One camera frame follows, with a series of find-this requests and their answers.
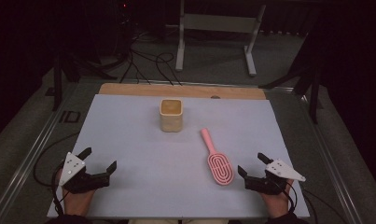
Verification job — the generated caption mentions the white metal stand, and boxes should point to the white metal stand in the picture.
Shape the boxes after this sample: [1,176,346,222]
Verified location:
[174,0,267,77]

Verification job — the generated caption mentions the black floor cable loop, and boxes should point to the black floor cable loop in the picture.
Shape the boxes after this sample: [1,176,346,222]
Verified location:
[32,132,81,189]

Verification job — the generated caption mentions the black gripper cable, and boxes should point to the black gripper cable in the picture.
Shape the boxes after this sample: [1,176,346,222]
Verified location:
[277,179,299,215]
[50,167,67,217]

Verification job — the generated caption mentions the black stand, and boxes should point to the black stand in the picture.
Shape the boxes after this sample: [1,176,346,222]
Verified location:
[258,31,323,125]
[50,50,118,112]

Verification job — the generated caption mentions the pink hairbrush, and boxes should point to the pink hairbrush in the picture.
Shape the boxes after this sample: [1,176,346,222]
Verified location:
[200,127,235,187]

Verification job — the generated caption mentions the person's right hand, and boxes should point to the person's right hand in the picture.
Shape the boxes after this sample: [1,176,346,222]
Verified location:
[259,180,296,218]

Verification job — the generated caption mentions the black floor cables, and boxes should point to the black floor cables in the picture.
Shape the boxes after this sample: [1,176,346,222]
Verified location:
[118,31,184,87]

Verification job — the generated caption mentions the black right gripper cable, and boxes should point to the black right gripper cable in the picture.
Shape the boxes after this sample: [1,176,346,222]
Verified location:
[277,179,299,215]

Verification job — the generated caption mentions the pale table mat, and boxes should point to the pale table mat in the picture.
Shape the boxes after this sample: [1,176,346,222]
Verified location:
[47,93,311,219]

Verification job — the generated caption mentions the person's left hand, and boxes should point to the person's left hand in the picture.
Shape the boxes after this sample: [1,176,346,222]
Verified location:
[61,186,97,217]

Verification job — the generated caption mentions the beige square cup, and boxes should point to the beige square cup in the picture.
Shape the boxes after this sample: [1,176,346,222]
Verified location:
[159,98,184,133]

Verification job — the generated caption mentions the aluminium rail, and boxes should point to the aluminium rail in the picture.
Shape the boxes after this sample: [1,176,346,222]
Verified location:
[0,83,81,224]
[299,92,366,224]

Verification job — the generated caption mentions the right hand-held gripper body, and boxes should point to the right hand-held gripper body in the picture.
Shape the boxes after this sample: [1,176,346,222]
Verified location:
[244,158,307,196]

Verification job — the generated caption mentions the thin black floor cable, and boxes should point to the thin black floor cable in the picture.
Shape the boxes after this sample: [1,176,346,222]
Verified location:
[301,188,349,224]

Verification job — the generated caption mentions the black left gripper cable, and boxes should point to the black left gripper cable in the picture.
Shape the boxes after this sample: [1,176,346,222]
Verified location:
[50,167,67,217]

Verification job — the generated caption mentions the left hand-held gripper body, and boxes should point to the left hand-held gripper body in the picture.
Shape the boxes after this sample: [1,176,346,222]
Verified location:
[58,151,111,195]

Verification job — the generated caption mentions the wooden table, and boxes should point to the wooden table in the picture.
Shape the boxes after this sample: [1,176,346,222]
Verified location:
[98,82,267,101]

